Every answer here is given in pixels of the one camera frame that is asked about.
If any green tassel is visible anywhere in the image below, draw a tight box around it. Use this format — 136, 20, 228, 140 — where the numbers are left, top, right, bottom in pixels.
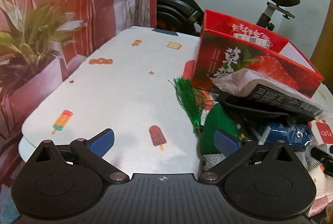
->
169, 77, 215, 133

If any blue tissue package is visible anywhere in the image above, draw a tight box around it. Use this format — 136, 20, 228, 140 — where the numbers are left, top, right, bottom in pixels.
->
255, 123, 314, 151

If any black exercise bike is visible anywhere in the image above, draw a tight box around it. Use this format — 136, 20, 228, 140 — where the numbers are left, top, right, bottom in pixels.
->
156, 0, 300, 36

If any white patterned tablecloth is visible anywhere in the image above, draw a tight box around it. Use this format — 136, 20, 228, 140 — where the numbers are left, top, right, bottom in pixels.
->
19, 27, 201, 175

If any white face mask package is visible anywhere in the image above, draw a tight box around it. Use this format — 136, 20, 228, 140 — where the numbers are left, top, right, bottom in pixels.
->
211, 68, 332, 120

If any red strawberry cardboard box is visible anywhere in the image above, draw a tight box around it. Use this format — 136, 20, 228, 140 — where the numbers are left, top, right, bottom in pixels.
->
191, 10, 323, 97

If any green fabric pouch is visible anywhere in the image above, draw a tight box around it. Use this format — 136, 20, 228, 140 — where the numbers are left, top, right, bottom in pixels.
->
199, 103, 239, 155

